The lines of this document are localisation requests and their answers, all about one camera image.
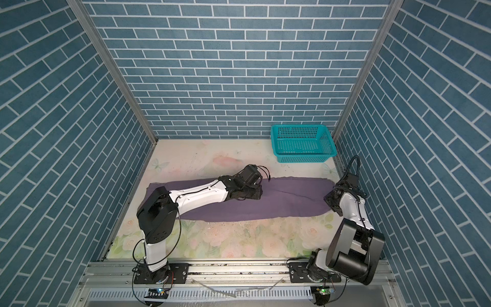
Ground purple trousers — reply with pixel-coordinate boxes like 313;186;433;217
139;176;336;223

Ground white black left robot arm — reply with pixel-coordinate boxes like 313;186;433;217
136;174;263;273

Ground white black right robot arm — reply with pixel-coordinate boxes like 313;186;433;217
307;185;385;285

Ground teal plastic basket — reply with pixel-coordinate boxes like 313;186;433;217
271;125;337;163

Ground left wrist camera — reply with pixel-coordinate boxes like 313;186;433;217
235;165;263;185

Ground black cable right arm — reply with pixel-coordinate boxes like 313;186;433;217
337;155;369;231

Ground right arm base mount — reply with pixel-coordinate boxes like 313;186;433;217
286;261;341;283

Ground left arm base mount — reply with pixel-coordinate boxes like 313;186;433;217
132;263;189;285

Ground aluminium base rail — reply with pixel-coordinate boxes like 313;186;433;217
68;258;405;306

